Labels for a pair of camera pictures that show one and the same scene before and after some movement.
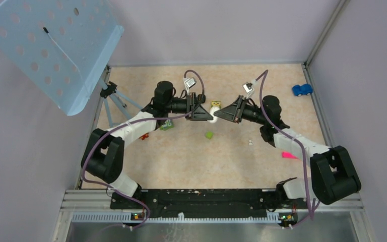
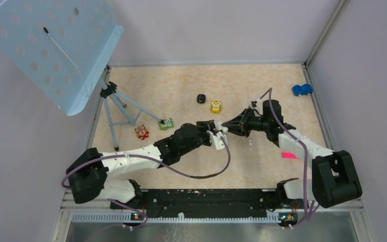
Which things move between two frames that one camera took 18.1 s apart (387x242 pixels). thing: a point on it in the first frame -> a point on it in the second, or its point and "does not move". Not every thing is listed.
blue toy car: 305,88 does not move
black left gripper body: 190,105 -> 203,126
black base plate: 208,202 does not move
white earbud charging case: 212,110 -> 218,126
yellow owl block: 215,103 does not move
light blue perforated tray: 62,46 does not move
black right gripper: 229,113 -> 240,125
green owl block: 168,124 does not move
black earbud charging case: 201,98 does not move
